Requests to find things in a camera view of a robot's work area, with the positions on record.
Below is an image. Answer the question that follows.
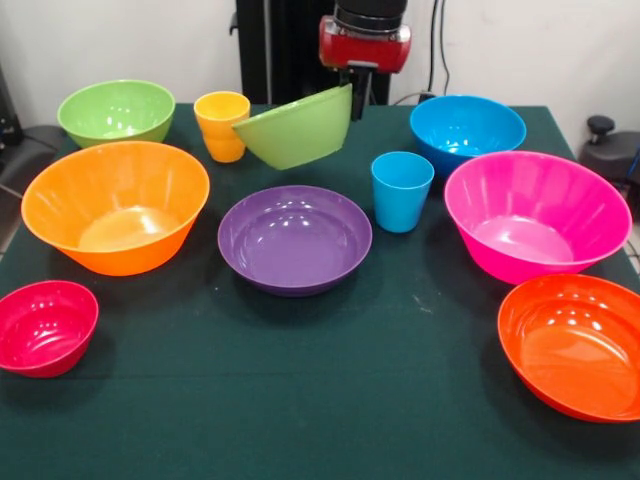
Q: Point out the small crimson bowl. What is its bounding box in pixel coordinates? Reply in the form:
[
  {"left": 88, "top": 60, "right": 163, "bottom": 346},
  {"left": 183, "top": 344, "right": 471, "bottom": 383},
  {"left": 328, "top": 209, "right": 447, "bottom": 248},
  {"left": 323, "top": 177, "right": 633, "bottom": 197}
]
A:
[{"left": 0, "top": 279, "right": 100, "bottom": 379}]

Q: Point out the black wall cable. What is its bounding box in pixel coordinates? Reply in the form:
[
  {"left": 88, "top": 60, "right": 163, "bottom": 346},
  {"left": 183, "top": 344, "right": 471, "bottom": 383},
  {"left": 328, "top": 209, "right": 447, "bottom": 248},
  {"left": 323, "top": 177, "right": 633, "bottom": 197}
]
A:
[{"left": 427, "top": 0, "right": 451, "bottom": 99}]

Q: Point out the dark green table cloth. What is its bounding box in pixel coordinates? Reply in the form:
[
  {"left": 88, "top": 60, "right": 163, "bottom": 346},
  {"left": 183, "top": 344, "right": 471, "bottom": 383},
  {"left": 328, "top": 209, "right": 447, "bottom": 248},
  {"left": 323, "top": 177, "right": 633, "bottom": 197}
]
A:
[{"left": 0, "top": 102, "right": 640, "bottom": 480}]

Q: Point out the purple bowl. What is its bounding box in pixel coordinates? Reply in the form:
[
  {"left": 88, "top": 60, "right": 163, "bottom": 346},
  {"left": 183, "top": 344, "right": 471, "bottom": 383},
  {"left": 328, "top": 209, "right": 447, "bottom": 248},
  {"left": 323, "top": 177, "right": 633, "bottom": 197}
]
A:
[{"left": 217, "top": 184, "right": 374, "bottom": 299}]

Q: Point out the green bowl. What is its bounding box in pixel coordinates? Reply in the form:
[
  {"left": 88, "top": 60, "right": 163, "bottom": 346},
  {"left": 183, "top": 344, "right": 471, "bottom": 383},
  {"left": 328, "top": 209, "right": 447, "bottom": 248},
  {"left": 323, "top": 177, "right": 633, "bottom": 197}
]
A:
[
  {"left": 56, "top": 79, "right": 177, "bottom": 150},
  {"left": 231, "top": 83, "right": 354, "bottom": 171}
]

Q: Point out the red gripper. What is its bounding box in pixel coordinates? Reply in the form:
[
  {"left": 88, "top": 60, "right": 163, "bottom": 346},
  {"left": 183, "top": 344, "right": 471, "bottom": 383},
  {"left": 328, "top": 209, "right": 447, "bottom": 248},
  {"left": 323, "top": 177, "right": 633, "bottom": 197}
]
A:
[{"left": 318, "top": 14, "right": 413, "bottom": 122}]

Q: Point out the blue cup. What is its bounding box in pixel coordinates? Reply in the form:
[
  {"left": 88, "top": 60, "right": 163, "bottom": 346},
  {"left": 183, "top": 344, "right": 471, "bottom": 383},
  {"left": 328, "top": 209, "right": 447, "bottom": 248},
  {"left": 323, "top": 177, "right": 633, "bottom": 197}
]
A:
[{"left": 370, "top": 151, "right": 436, "bottom": 234}]

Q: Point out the orange-red shallow bowl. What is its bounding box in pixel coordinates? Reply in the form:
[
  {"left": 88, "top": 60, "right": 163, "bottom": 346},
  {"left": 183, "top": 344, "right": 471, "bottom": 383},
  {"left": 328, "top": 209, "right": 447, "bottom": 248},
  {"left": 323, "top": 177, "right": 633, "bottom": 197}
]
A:
[{"left": 497, "top": 273, "right": 640, "bottom": 424}]

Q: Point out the blue bowl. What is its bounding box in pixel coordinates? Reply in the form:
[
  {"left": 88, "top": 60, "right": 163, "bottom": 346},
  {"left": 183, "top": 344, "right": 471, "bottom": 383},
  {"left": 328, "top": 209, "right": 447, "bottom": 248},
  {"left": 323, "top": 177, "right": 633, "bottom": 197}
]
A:
[{"left": 409, "top": 94, "right": 528, "bottom": 179}]

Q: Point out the large orange bowl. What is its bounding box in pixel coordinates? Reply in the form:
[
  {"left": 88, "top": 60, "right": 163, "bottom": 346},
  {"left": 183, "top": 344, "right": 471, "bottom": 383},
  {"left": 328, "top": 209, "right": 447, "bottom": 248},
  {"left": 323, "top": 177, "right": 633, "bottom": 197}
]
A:
[{"left": 20, "top": 140, "right": 211, "bottom": 277}]

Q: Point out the large magenta bowl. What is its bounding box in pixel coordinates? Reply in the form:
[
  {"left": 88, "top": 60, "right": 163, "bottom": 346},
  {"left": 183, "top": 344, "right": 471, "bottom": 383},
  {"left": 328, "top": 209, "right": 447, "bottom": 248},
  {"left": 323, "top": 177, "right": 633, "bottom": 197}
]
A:
[{"left": 443, "top": 150, "right": 634, "bottom": 286}]

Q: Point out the black stand base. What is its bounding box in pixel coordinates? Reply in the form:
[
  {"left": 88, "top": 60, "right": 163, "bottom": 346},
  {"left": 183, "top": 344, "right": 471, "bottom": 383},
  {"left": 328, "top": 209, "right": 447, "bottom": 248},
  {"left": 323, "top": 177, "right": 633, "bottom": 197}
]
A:
[
  {"left": 579, "top": 115, "right": 640, "bottom": 184},
  {"left": 0, "top": 124, "right": 69, "bottom": 201}
]

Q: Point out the yellow cup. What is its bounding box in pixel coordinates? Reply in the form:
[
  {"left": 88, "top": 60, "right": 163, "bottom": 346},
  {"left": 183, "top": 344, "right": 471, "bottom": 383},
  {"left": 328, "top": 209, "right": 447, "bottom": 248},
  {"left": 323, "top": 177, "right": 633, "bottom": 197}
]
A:
[{"left": 193, "top": 90, "right": 252, "bottom": 164}]

